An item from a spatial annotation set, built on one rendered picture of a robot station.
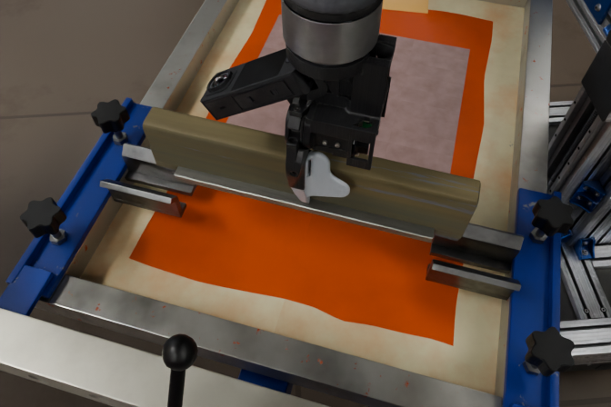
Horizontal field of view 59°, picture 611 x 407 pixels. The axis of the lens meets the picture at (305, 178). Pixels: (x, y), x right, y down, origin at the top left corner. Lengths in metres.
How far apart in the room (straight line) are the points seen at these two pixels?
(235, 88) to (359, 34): 0.14
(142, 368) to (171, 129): 0.24
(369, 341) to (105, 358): 0.29
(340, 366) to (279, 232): 0.20
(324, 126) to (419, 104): 0.42
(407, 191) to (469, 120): 0.34
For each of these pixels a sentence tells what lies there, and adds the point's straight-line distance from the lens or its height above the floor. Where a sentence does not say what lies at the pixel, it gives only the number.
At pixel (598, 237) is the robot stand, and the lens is 1.70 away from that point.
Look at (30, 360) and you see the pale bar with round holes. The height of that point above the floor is 1.04.
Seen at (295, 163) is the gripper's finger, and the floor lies 1.18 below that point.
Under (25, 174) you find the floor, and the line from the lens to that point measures 2.19.
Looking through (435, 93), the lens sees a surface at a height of 0.95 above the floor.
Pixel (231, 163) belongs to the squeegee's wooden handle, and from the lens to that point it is 0.59.
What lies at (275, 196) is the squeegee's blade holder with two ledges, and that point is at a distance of 0.60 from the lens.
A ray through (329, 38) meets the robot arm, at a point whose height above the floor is 1.32.
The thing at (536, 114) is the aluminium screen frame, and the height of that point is 0.99.
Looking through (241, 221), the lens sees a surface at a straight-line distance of 0.73.
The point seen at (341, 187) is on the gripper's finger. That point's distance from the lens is 0.54.
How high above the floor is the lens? 1.57
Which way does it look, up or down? 54 degrees down
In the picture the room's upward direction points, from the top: straight up
